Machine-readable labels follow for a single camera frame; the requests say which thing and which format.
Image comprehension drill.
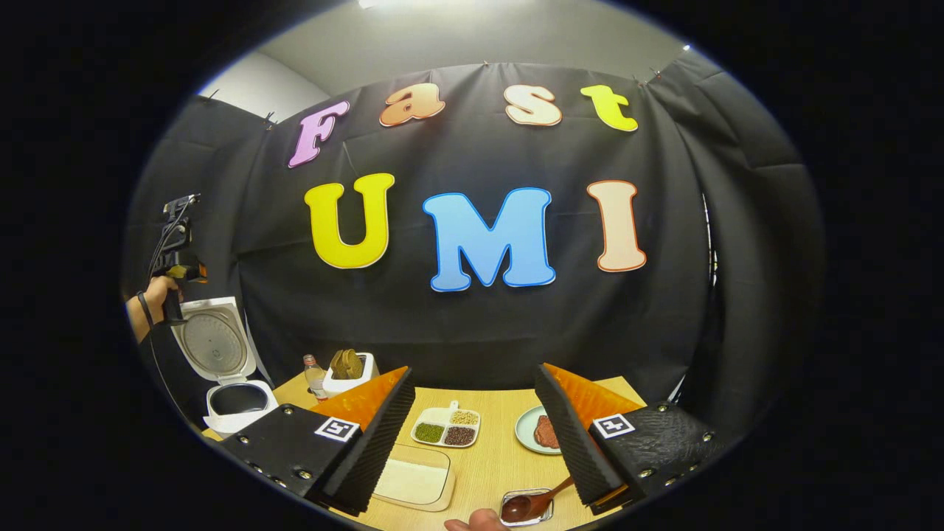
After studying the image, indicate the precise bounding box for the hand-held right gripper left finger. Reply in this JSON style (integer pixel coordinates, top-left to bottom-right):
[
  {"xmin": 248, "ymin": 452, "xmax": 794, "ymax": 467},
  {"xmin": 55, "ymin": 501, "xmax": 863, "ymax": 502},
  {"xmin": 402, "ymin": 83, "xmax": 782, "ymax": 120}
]
[{"xmin": 219, "ymin": 367, "xmax": 415, "ymax": 517}]

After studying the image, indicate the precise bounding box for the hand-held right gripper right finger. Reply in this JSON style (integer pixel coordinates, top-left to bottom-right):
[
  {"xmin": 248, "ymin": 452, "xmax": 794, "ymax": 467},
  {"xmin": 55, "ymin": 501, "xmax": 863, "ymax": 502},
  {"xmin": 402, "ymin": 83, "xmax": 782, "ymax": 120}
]
[{"xmin": 535, "ymin": 363, "xmax": 735, "ymax": 516}]

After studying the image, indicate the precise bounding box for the white tray of rice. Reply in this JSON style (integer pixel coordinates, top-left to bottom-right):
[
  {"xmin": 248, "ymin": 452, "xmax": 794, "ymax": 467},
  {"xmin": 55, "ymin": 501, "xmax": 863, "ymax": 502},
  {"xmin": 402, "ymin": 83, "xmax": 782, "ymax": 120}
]
[{"xmin": 371, "ymin": 443, "xmax": 456, "ymax": 512}]

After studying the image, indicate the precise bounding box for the white rice cooker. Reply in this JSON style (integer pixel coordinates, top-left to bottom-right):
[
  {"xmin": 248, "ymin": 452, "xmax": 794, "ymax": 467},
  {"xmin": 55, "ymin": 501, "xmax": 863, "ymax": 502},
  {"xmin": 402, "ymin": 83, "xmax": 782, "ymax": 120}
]
[{"xmin": 171, "ymin": 296, "xmax": 280, "ymax": 434}]

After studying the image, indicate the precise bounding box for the brown wooden spoon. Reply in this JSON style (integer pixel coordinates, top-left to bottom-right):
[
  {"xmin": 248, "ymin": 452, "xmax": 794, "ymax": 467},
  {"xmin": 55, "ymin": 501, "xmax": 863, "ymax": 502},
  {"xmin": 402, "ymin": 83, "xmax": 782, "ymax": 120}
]
[{"xmin": 501, "ymin": 476, "xmax": 575, "ymax": 523}]

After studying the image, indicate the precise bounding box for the pale green plate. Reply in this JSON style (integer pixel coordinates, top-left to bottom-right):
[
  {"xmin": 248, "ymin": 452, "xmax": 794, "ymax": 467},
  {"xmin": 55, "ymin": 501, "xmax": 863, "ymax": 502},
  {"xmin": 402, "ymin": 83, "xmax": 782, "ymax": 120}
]
[{"xmin": 515, "ymin": 405, "xmax": 563, "ymax": 455}]

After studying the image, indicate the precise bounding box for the white toaster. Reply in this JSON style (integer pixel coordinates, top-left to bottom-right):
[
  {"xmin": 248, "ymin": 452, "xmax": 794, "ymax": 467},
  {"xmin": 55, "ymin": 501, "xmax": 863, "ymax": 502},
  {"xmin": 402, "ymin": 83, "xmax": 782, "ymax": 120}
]
[{"xmin": 323, "ymin": 353, "xmax": 380, "ymax": 398}]

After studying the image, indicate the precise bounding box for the white divided bean dish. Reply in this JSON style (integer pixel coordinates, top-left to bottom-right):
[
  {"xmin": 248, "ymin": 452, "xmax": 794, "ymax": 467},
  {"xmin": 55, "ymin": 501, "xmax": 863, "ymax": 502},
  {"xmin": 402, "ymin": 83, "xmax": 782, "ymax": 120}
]
[{"xmin": 410, "ymin": 400, "xmax": 482, "ymax": 448}]

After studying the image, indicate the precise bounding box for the clear plastic water bottle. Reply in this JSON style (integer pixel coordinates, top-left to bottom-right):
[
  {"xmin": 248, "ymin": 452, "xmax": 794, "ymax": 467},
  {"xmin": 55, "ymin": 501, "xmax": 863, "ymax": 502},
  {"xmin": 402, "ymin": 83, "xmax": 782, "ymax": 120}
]
[{"xmin": 303, "ymin": 355, "xmax": 327, "ymax": 401}]

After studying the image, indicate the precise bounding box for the black backdrop cloth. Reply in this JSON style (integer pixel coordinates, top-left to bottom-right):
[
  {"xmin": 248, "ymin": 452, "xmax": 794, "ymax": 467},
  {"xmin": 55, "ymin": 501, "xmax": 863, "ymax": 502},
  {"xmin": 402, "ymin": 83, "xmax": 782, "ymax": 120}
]
[{"xmin": 122, "ymin": 48, "xmax": 825, "ymax": 443}]

